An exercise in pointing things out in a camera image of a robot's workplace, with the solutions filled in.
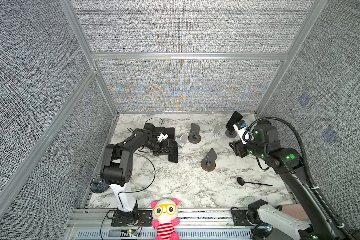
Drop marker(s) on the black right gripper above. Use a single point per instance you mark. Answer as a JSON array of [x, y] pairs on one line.
[[238, 147]]

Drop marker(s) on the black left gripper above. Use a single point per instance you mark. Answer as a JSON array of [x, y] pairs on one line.
[[162, 151]]

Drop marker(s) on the black smartphone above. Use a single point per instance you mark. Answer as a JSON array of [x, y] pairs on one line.
[[236, 117], [171, 133], [159, 130], [173, 151]]

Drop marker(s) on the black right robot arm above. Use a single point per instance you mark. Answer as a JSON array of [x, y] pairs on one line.
[[263, 143]]

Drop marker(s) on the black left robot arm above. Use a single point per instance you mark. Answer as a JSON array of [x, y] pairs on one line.
[[117, 165]]

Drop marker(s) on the grey round stand right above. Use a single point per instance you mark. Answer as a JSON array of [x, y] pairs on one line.
[[231, 135]]

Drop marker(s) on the white phone stand left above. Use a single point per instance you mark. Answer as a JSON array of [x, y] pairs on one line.
[[183, 140]]

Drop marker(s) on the white phone stand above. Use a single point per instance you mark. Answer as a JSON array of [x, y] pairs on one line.
[[215, 133], [183, 140]]

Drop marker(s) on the white phone stand right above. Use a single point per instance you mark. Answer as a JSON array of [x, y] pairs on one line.
[[215, 133]]

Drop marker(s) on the empty grey wood-base stand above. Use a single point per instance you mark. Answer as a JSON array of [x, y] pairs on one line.
[[208, 163]]

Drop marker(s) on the grey wood-base stand rear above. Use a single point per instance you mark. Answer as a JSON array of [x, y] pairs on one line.
[[194, 135]]

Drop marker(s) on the pink white plush toy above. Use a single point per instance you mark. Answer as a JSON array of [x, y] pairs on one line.
[[165, 218]]

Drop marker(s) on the pink flat box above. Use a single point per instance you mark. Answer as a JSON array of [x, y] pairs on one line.
[[296, 211]]

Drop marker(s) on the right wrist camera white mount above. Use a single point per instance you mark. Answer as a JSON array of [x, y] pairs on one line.
[[243, 131]]

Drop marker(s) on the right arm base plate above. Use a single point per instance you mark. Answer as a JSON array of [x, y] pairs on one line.
[[240, 217]]

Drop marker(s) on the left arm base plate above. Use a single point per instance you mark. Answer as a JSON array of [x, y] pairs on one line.
[[132, 219]]

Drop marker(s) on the aluminium frame corner post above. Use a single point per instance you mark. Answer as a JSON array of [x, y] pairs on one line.
[[78, 31]]

